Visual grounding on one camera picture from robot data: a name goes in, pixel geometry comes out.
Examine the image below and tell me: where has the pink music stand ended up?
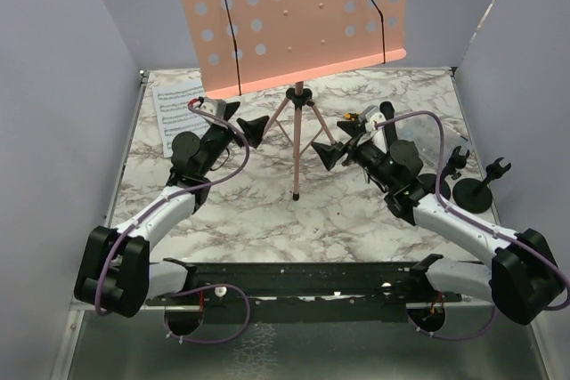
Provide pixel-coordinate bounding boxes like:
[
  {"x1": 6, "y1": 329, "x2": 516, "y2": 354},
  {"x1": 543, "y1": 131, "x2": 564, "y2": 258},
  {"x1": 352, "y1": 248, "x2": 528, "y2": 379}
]
[{"x1": 168, "y1": 0, "x2": 411, "y2": 202}]

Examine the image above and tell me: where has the clear plastic parts box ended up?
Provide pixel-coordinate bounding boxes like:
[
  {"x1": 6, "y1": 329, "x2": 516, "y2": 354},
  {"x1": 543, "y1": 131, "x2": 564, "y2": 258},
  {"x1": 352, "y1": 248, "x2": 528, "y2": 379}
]
[{"x1": 395, "y1": 115, "x2": 471, "y2": 168}]

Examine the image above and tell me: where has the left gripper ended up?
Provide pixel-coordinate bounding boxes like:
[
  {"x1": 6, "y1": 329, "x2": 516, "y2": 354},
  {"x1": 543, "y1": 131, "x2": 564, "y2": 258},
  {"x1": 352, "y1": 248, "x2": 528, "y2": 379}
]
[{"x1": 199, "y1": 101, "x2": 269, "y2": 177}]

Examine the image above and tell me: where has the black microphone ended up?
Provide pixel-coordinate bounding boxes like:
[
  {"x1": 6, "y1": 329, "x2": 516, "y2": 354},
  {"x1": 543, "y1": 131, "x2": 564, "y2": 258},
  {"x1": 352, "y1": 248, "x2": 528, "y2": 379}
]
[{"x1": 379, "y1": 101, "x2": 398, "y2": 149}]

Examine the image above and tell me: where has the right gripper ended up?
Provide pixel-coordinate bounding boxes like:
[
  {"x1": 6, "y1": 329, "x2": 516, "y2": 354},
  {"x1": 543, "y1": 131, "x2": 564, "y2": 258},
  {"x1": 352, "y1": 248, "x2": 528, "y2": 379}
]
[{"x1": 312, "y1": 119, "x2": 396, "y2": 190}]

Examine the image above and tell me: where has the black stand of white microphone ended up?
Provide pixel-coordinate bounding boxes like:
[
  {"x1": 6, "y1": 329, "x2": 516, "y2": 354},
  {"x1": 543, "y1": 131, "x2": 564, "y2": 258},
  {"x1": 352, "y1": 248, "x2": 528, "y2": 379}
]
[{"x1": 418, "y1": 146, "x2": 470, "y2": 200}]

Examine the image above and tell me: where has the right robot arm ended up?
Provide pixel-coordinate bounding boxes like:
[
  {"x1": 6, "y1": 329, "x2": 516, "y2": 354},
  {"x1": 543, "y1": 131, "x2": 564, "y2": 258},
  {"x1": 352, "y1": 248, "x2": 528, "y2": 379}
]
[{"x1": 312, "y1": 122, "x2": 568, "y2": 325}]

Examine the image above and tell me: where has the sheet music page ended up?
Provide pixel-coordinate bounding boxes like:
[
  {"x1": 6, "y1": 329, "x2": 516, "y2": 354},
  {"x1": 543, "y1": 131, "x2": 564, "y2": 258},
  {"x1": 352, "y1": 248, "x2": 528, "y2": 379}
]
[{"x1": 152, "y1": 79, "x2": 209, "y2": 158}]

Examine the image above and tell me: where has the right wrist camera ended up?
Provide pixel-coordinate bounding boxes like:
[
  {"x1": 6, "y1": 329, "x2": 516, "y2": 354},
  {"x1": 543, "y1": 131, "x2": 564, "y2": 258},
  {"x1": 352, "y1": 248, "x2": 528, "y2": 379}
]
[{"x1": 357, "y1": 105, "x2": 385, "y2": 146}]

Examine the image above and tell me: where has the white microphone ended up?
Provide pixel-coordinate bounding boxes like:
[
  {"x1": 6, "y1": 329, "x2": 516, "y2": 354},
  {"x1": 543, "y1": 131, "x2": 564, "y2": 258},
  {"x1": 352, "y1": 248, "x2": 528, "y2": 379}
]
[{"x1": 359, "y1": 105, "x2": 387, "y2": 152}]

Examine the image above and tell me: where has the yellow black T-handle hex key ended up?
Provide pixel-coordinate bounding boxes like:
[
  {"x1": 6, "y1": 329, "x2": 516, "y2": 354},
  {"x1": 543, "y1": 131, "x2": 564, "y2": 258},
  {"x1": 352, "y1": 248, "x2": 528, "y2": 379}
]
[{"x1": 344, "y1": 112, "x2": 360, "y2": 125}]

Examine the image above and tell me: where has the black mounting rail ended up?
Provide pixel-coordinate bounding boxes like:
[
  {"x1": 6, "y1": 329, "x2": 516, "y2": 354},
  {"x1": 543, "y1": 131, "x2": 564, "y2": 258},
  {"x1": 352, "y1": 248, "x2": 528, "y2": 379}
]
[{"x1": 88, "y1": 257, "x2": 504, "y2": 323}]

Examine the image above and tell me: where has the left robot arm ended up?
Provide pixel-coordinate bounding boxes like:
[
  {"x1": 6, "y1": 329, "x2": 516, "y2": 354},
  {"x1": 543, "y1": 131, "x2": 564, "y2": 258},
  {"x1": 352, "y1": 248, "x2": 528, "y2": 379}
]
[{"x1": 74, "y1": 97, "x2": 249, "y2": 318}]

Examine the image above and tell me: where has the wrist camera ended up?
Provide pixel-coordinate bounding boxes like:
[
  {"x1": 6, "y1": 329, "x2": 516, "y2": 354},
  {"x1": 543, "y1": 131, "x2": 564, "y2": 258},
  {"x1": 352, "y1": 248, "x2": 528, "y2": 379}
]
[
  {"x1": 188, "y1": 97, "x2": 226, "y2": 118},
  {"x1": 357, "y1": 105, "x2": 385, "y2": 146}
]

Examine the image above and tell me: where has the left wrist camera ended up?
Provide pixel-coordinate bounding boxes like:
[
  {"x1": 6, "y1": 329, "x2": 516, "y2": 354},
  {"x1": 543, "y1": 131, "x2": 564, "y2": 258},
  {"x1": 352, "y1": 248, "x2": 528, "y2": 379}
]
[{"x1": 188, "y1": 97, "x2": 226, "y2": 118}]

